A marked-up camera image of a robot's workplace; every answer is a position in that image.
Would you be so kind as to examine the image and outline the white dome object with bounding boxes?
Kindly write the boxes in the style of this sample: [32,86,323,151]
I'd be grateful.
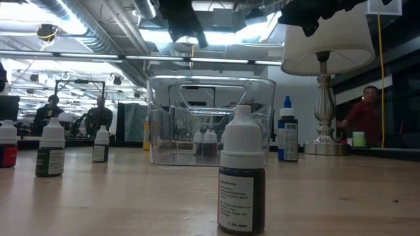
[58,111,74,124]

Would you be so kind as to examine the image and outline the long ceiling light bar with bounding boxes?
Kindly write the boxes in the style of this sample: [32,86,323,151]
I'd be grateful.
[0,49,283,66]

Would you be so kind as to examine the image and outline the person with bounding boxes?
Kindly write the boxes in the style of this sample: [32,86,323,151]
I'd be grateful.
[337,85,382,149]
[84,95,114,137]
[32,94,65,136]

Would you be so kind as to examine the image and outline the dark grey partition panel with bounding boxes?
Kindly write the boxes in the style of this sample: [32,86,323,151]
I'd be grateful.
[116,102,148,144]

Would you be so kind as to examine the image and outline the yellow power cable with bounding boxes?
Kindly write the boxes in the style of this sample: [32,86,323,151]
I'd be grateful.
[377,12,385,149]

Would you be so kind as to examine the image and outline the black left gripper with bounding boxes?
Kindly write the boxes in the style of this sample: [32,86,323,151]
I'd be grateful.
[159,0,209,49]

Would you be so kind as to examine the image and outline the large yellow food coloring bottle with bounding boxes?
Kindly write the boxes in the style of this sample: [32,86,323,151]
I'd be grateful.
[142,115,151,151]

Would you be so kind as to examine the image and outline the large blue food coloring bottle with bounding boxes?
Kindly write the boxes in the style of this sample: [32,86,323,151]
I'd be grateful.
[277,95,299,163]

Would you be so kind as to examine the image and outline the black ceiling cable reel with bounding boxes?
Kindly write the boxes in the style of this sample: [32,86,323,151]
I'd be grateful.
[35,23,60,43]

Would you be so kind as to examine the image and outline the grey ceiling box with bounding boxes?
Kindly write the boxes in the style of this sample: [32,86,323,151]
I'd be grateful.
[212,8,236,29]

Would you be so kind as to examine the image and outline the black monitor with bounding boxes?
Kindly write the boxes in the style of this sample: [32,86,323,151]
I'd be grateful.
[0,94,20,122]

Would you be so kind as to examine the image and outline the silver table lamp white shade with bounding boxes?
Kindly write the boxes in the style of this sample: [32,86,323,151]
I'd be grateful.
[281,0,377,156]

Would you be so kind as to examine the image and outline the small green food coloring bottle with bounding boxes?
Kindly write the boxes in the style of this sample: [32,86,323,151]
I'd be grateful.
[35,117,66,178]

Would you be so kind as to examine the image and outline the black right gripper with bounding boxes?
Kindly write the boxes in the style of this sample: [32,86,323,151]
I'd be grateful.
[278,0,349,37]

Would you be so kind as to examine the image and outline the narrow silver spiral air duct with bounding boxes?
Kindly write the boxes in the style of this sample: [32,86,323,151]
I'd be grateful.
[132,0,159,20]

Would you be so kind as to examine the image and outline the clear plastic bin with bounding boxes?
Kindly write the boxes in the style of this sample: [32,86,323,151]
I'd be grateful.
[146,75,277,167]

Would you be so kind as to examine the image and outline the black background rig frame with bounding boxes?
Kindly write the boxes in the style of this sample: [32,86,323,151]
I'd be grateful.
[54,78,106,132]

